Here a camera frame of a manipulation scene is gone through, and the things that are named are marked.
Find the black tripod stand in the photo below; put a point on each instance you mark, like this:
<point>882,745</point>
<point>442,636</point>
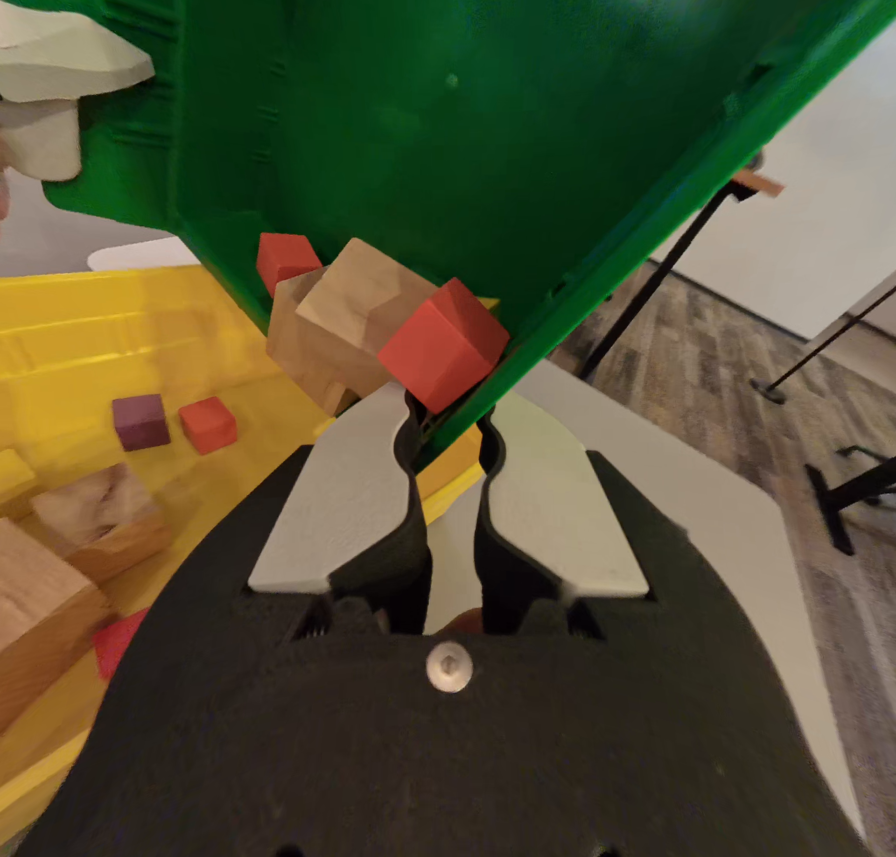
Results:
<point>658,276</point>

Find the small yellow cube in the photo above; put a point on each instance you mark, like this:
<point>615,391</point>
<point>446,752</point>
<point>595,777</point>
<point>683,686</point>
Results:
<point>12,479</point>

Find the small red cube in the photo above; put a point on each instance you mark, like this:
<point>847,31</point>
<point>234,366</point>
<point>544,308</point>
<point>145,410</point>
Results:
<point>208,426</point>
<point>283,258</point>
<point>115,643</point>

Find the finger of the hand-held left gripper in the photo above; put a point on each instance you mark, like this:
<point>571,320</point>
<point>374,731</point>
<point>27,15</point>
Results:
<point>38,139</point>
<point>63,59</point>

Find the black stand base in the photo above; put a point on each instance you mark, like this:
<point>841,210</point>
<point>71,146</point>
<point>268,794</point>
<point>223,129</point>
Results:
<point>847,493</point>

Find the green plastic box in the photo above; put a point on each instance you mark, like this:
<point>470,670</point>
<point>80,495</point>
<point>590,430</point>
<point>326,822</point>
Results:
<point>455,136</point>

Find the large wooden cube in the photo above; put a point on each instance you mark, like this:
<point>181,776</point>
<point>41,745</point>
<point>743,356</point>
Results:
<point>364,297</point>
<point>98,514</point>
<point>308,353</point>
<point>38,612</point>

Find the yellow plastic box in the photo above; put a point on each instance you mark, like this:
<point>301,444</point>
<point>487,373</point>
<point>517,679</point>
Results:
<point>105,339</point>

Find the small purple cube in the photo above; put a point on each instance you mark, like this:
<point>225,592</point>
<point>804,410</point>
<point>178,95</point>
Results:
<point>140,423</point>

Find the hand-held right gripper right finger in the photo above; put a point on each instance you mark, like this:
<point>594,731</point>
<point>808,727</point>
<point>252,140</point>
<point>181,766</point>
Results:
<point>560,507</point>

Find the large red cube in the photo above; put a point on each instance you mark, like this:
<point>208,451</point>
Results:
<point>437,346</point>

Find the white round table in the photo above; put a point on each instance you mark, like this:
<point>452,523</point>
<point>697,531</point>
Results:
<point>140,255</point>

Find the thin black stand pole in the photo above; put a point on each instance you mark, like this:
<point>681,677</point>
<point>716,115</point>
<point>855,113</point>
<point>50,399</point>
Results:
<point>819,349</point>

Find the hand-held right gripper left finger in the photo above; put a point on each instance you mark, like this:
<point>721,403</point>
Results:
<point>336,500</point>

